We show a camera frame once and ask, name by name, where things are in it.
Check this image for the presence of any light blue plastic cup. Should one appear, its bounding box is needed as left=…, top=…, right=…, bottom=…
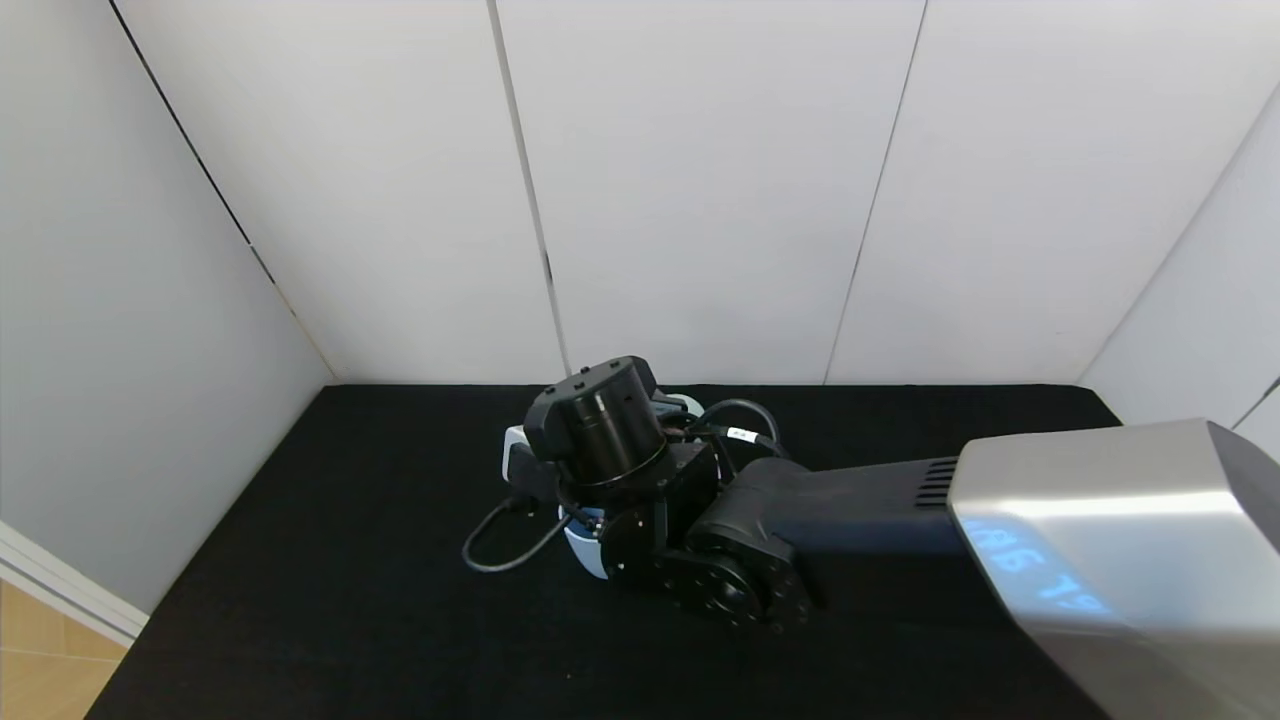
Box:
left=563, top=505, right=613, bottom=583

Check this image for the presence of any black table cloth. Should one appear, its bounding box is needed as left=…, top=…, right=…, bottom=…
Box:
left=88, top=385, right=1126, bottom=720

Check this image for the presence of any white baseboard trim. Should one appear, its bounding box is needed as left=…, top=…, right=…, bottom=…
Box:
left=0, top=518, right=153, bottom=649

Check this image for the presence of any black cable with white tag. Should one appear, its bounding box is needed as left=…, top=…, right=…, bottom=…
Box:
left=695, top=398, right=783, bottom=456

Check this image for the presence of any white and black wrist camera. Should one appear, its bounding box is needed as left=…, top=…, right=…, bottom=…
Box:
left=502, top=424, right=561, bottom=501

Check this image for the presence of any black camera cable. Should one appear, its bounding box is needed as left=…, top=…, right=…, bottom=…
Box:
left=462, top=495, right=576, bottom=574

